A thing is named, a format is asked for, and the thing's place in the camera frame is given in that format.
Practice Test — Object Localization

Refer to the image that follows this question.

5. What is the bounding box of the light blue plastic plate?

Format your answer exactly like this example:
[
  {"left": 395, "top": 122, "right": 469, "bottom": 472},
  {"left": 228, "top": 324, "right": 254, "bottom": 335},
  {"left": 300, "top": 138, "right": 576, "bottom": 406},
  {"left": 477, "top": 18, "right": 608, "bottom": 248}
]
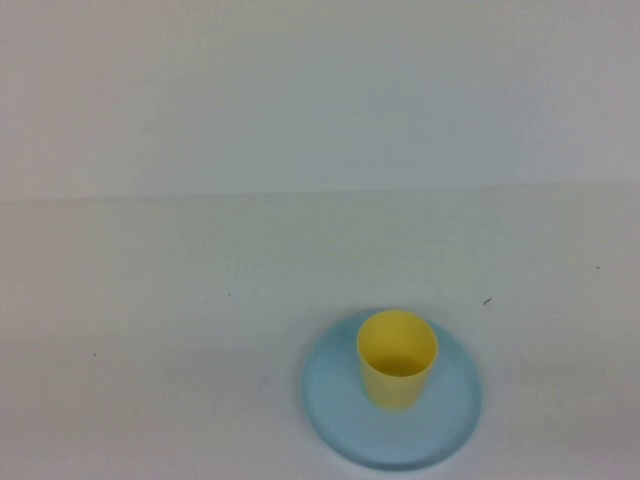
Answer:
[{"left": 301, "top": 307, "right": 484, "bottom": 472}]

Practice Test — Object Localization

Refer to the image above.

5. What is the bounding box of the yellow plastic cup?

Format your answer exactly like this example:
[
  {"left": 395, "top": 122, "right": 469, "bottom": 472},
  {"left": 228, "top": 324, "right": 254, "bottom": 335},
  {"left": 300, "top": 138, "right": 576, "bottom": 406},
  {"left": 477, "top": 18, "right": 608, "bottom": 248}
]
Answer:
[{"left": 356, "top": 308, "right": 440, "bottom": 413}]

